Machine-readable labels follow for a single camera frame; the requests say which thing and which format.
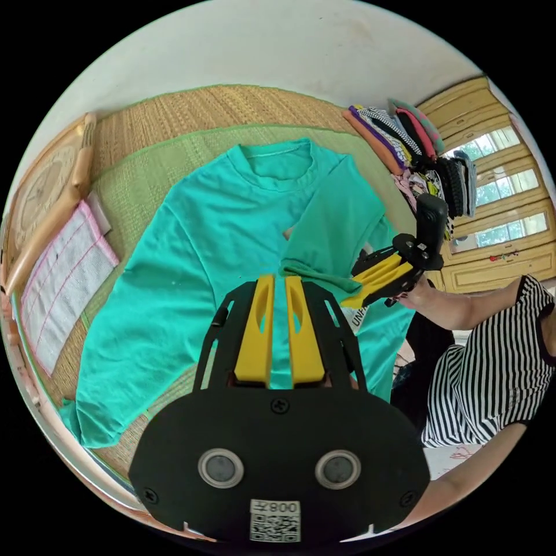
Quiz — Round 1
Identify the person's body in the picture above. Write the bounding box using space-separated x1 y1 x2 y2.
390 273 556 449

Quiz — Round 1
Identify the pile of clothes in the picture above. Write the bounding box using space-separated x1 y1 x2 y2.
342 98 478 240

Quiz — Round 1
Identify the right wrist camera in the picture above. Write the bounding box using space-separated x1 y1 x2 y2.
415 193 449 258

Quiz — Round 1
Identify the bed with woven mat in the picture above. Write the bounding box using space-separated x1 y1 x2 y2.
0 84 420 515

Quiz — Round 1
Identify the white towel with pink stripes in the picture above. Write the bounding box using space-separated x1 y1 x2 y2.
20 199 120 377

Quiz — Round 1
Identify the person's right hand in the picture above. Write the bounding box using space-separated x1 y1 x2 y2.
390 277 437 315

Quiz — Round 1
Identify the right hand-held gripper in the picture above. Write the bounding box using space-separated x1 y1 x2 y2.
340 233 445 310

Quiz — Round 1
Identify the person's left forearm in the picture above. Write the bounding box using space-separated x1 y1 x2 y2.
389 422 529 534

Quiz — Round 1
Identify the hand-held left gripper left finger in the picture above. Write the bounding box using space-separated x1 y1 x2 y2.
234 274 276 384

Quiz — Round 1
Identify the green long sleeve shirt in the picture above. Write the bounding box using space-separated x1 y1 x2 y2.
58 137 417 449

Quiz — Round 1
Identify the yellow wooden window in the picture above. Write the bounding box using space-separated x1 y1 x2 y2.
415 75 556 295

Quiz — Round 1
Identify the person's right forearm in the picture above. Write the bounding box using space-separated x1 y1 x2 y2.
427 277 524 333

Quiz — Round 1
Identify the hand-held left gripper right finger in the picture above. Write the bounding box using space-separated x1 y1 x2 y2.
284 276 325 384

